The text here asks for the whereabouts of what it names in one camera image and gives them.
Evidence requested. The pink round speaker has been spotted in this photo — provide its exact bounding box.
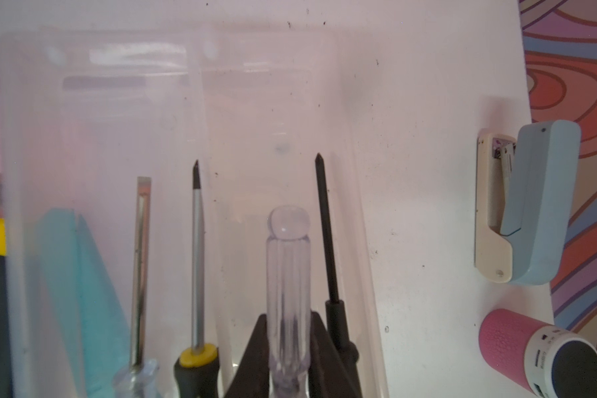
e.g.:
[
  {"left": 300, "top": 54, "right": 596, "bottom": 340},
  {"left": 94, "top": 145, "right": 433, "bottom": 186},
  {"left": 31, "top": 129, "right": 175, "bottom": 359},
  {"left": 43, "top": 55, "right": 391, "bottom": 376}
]
[{"left": 479, "top": 308, "right": 597, "bottom": 398}]

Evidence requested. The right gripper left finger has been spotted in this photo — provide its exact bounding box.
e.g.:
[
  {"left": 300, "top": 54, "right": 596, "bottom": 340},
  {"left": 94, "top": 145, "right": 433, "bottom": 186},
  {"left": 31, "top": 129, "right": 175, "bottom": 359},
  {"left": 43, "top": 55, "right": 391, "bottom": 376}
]
[{"left": 224, "top": 314, "right": 270, "bottom": 398}]

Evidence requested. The yellow handle screwdriver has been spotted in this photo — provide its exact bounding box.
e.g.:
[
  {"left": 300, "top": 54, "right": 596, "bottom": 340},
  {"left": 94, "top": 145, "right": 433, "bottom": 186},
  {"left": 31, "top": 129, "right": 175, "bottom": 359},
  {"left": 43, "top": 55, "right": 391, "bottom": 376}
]
[{"left": 315, "top": 153, "right": 363, "bottom": 397}]

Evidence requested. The pink plastic tool box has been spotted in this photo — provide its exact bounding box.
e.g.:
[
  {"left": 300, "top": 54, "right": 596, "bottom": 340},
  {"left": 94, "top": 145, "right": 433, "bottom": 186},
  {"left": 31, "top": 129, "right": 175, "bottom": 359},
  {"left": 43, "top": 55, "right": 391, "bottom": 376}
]
[{"left": 0, "top": 28, "right": 388, "bottom": 397}]

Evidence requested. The black yellow phillips screwdriver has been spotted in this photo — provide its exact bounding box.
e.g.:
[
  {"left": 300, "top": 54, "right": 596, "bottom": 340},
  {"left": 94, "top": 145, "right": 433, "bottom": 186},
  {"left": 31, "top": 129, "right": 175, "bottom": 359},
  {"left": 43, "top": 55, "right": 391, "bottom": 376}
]
[{"left": 173, "top": 163, "right": 220, "bottom": 398}]

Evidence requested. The blue grey stapler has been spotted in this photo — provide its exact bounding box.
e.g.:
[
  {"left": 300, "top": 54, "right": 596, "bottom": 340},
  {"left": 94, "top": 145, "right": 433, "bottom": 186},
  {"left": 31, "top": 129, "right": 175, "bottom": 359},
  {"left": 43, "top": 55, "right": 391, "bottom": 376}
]
[{"left": 474, "top": 120, "right": 581, "bottom": 285}]

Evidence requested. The teal utility knife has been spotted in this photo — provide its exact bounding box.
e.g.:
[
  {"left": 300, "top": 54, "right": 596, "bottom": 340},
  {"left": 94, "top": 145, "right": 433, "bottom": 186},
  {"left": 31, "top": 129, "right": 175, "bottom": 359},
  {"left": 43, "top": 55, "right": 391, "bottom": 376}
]
[{"left": 36, "top": 208, "right": 129, "bottom": 397}]

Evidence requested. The clear handle screwdriver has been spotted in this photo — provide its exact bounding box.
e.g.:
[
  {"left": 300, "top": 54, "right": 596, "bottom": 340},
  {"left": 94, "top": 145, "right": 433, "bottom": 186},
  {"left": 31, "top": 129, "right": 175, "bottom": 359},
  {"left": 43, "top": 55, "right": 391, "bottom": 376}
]
[
  {"left": 113, "top": 177, "right": 159, "bottom": 397},
  {"left": 266, "top": 205, "right": 311, "bottom": 397}
]

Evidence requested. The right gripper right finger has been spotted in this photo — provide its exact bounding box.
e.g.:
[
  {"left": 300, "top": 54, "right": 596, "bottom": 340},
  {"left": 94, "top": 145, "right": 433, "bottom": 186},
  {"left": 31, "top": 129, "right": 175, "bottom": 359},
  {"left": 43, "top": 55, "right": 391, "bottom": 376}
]
[{"left": 308, "top": 312, "right": 362, "bottom": 398}]

